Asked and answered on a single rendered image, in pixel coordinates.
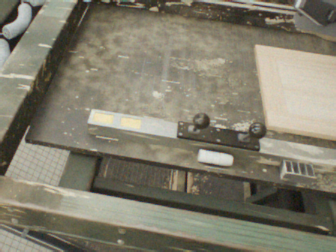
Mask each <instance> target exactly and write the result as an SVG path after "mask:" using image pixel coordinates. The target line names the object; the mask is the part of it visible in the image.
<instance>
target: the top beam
mask: <svg viewBox="0 0 336 252"><path fill-rule="evenodd" d="M88 4H89V1H88V2H87V1H83V0H46V2H45V4H44V5H43V7H42V8H41V9H40V11H39V13H38V14H37V16H36V17H35V18H34V20H33V22H32V23H31V25H30V26H29V27H28V29H27V31H26V32H25V34H24V35H23V36H22V38H21V40H20V41H19V43H18V44H17V45H16V47H15V49H14V50H13V52H12V53H11V54H10V56H9V57H8V59H7V61H6V62H5V63H4V65H3V66H2V68H1V70H0V176H5V174H6V172H7V171H8V168H9V166H10V165H11V162H12V160H13V159H14V156H15V154H16V152H17V149H18V148H19V146H20V143H21V142H22V140H23V137H24V136H25V134H26V131H27V130H28V128H29V125H30V124H31V122H32V119H33V117H34V115H35V113H36V111H37V109H38V107H39V105H40V103H41V101H42V99H43V96H44V94H45V92H46V90H47V88H48V86H49V84H50V81H51V79H52V78H53V75H54V73H55V72H56V69H57V67H58V66H59V63H60V61H61V60H62V57H63V55H64V54H65V51H66V49H67V47H68V44H69V43H70V41H71V38H72V37H73V35H74V32H75V31H76V29H77V26H78V25H79V23H80V20H81V19H82V17H83V14H84V12H85V10H86V8H87V6H88Z"/></svg>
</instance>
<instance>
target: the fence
mask: <svg viewBox="0 0 336 252"><path fill-rule="evenodd" d="M95 113H100V114H104V115H109V116H114V119H113V122H112V124H105V123H100V122H96V121H92V120H93V118H94V115H95ZM122 118H127V119H136V120H140V121H141V125H140V129H136V128H131V127H123V126H120V123H121V120H122ZM177 127H178V124H177V123H172V122H168V121H159V120H154V119H150V118H140V117H136V116H131V115H122V114H118V113H113V112H104V111H100V110H95V109H93V110H92V111H91V115H90V117H89V120H88V134H95V135H100V136H104V137H112V138H117V139H121V140H130V141H134V142H138V143H148V144H152V145H156V146H165V147H170V148H174V149H182V150H187V151H192V152H199V150H200V149H202V150H206V151H210V152H219V153H224V154H228V155H231V156H232V157H233V158H234V159H239V160H243V161H251V162H256V163H261V164H268V165H272V166H277V167H279V166H280V164H281V162H282V161H283V159H284V160H289V161H298V162H302V163H306V164H313V170H314V172H316V173H323V174H328V175H333V176H336V149H331V148H323V147H319V146H314V145H305V144H301V143H296V142H294V143H292V142H284V141H279V140H275V139H266V138H263V139H260V140H259V142H260V148H261V149H260V151H259V152H257V151H248V150H244V149H240V148H231V147H226V146H222V145H214V144H209V143H204V142H196V141H192V140H187V139H179V138H177Z"/></svg>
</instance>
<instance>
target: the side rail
mask: <svg viewBox="0 0 336 252"><path fill-rule="evenodd" d="M0 224H4V225H8V226H12V227H19V228H23V229H27V230H34V231H35V232H39V233H46V234H50V235H54V236H61V237H65V238H69V239H76V240H80V241H84V242H91V243H95V244H99V245H106V246H110V247H114V248H121V249H125V250H129V251H136V252H336V237H333V236H329V235H328V236H325V235H317V234H313V233H309V232H302V231H298V230H294V229H286V228H282V227H278V226H270V225H266V224H261V223H254V222H250V221H246V220H234V219H230V218H225V217H219V216H214V215H210V214H203V213H199V212H195V211H187V210H183V209H178V208H171V207H166V206H162V205H154V204H150V203H146V202H138V201H134V200H129V199H122V198H118V197H114V196H106V195H102V194H98V193H90V192H86V191H81V190H74V189H70V188H66V187H58V186H54V185H50V184H42V183H38V182H33V181H26V180H22V179H18V178H10V177H6V176H2V175H0Z"/></svg>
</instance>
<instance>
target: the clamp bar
mask: <svg viewBox="0 0 336 252"><path fill-rule="evenodd" d="M95 3H98V4H104V5H114V6H119V7H125V8H135V9H140V10H146V11H156V12H162V13H168V14H178V15H183V16H189V17H199V18H204V19H210V20H220V21H225V22H231V23H241V24H246V25H249V26H256V27H261V28H267V29H277V30H282V31H288V32H298V33H301V31H302V30H300V29H298V28H296V24H295V20H293V17H294V16H295V14H296V11H297V10H296V9H295V8H294V7H291V6H286V5H280V4H269V3H264V2H258V1H248V0H95Z"/></svg>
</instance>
